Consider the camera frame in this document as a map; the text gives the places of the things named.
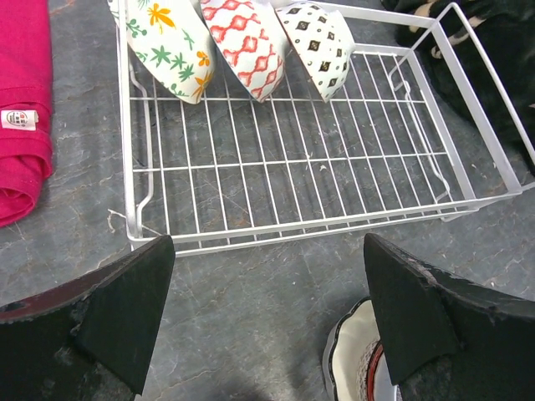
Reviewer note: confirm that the blue triangle pattern bowl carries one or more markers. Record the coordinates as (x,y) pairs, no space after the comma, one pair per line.
(251,40)

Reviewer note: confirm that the grey hexagon pattern bowl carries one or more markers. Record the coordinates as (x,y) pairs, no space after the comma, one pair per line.
(374,381)

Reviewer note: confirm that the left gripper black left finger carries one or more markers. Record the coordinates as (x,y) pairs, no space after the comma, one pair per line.
(91,338)

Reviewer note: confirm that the floral orange green bowl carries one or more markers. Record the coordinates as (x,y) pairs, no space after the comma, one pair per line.
(172,42)

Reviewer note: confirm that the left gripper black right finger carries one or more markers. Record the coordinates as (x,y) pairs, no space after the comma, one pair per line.
(446,337)

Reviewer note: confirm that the red folded t-shirt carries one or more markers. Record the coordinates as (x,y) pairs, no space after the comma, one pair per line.
(26,106)

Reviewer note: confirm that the white wire dish rack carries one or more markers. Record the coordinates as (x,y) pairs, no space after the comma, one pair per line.
(422,129)

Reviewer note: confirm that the red rimmed bowl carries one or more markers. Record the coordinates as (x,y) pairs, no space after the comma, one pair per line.
(323,42)

